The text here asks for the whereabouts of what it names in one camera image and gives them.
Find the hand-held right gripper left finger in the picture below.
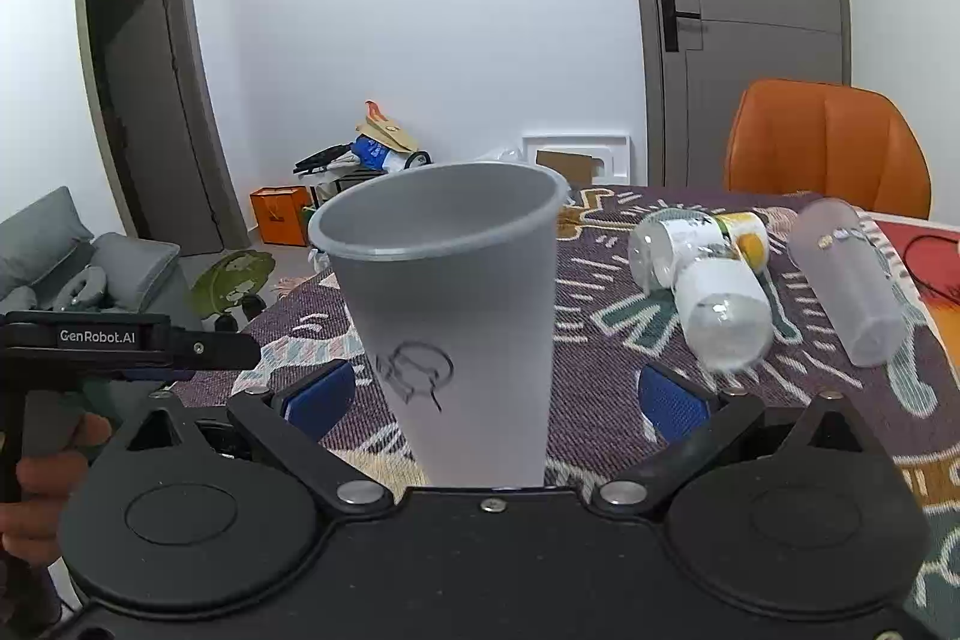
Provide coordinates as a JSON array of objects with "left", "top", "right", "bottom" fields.
[{"left": 120, "top": 361, "right": 395, "bottom": 510}]

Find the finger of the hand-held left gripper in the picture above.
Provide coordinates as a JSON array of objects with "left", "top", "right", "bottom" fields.
[{"left": 169, "top": 326, "right": 263, "bottom": 380}]

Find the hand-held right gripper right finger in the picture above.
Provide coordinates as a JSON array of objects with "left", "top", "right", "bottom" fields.
[{"left": 591, "top": 364, "right": 895, "bottom": 522}]

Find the grey cup with black doodle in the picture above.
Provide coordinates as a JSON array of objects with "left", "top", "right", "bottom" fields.
[{"left": 309, "top": 160, "right": 571, "bottom": 489}]

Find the clear cup lying centre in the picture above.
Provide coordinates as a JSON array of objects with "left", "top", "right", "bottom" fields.
[{"left": 673, "top": 256, "right": 775, "bottom": 372}]

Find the frosted translucent cup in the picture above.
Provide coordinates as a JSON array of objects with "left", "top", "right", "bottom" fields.
[{"left": 787, "top": 197, "right": 910, "bottom": 368}]

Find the person's left hand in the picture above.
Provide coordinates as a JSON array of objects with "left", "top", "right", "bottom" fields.
[{"left": 0, "top": 411, "right": 113, "bottom": 567}]

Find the green leaf-shaped fan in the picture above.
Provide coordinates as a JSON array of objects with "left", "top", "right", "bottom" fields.
[{"left": 189, "top": 250, "right": 277, "bottom": 320}]

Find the patterned purple tablecloth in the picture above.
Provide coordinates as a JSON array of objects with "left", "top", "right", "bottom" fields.
[{"left": 171, "top": 184, "right": 960, "bottom": 640}]

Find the orange box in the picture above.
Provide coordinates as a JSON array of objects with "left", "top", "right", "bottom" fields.
[{"left": 250, "top": 186, "right": 313, "bottom": 248}]

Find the clear bottle with yellow label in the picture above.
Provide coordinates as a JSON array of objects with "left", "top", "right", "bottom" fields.
[{"left": 628, "top": 209, "right": 770, "bottom": 295}]

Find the grey sofa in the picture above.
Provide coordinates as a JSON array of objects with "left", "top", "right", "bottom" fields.
[{"left": 0, "top": 186, "right": 188, "bottom": 320}]

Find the blue and white bag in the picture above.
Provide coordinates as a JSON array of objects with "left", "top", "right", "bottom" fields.
[{"left": 351, "top": 136, "right": 412, "bottom": 173}]

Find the dark brown door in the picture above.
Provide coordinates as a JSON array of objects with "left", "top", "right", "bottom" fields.
[{"left": 84, "top": 0, "right": 226, "bottom": 257}]

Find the brown cardboard piece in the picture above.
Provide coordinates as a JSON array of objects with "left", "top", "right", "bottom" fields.
[{"left": 535, "top": 150, "right": 610, "bottom": 188}]

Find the white foam tray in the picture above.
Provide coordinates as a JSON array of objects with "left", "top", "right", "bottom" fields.
[{"left": 522, "top": 131, "right": 633, "bottom": 188}]

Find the orange chair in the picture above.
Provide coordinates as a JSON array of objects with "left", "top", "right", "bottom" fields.
[{"left": 724, "top": 79, "right": 933, "bottom": 220}]

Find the red mat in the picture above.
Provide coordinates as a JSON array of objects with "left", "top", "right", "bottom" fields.
[{"left": 862, "top": 209, "right": 960, "bottom": 387}]

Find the black folded frame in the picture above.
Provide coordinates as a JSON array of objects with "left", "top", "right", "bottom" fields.
[{"left": 293, "top": 143, "right": 353, "bottom": 177}]

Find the black cable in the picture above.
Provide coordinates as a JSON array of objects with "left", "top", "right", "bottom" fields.
[{"left": 902, "top": 233, "right": 960, "bottom": 313}]

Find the black door handle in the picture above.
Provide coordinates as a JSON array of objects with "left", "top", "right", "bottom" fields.
[{"left": 660, "top": 0, "right": 705, "bottom": 53}]

